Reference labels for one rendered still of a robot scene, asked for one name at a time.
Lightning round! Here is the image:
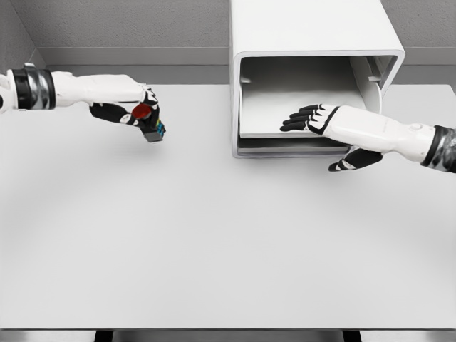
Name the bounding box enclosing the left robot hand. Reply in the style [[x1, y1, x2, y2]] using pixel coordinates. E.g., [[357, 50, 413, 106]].
[[85, 73, 161, 130]]

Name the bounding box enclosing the white cabinet drawer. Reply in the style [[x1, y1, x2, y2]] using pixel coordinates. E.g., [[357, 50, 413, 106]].
[[237, 56, 383, 155]]

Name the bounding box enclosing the black load switch red knob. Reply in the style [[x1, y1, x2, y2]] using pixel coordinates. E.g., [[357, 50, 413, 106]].
[[130, 103, 167, 144]]

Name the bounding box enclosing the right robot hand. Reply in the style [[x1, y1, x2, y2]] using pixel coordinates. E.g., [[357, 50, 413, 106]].
[[279, 104, 385, 172]]

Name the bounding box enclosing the white tabletop storage cabinet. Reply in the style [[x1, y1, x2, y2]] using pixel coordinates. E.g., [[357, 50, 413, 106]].
[[229, 0, 407, 160]]

